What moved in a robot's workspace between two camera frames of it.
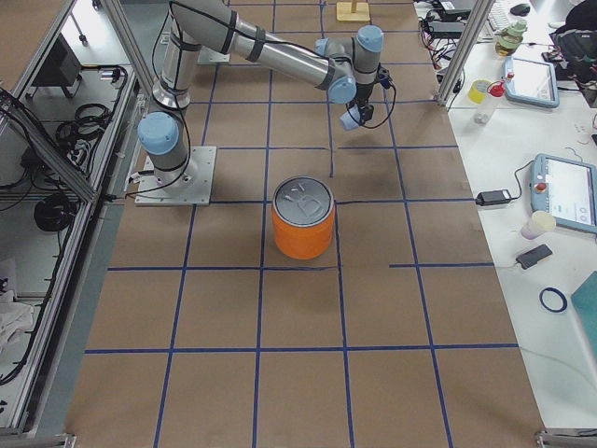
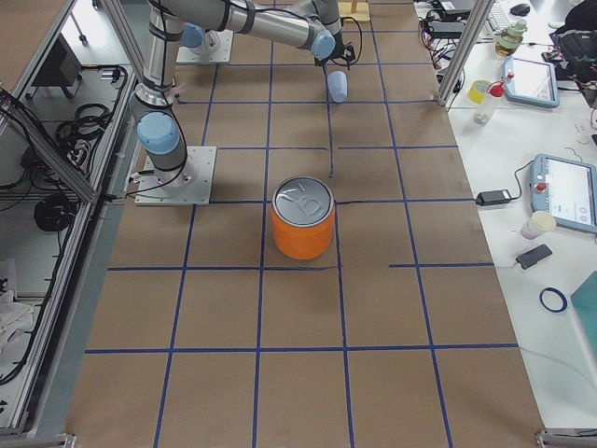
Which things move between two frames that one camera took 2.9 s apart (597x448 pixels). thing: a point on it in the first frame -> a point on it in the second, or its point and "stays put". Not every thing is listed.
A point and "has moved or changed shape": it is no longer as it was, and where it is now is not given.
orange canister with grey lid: (303, 213) stays put
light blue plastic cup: (351, 119) has moved or changed shape
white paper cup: (538, 224) stays put
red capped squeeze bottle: (488, 104) stays put
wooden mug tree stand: (353, 11) stays put
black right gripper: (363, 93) -> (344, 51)
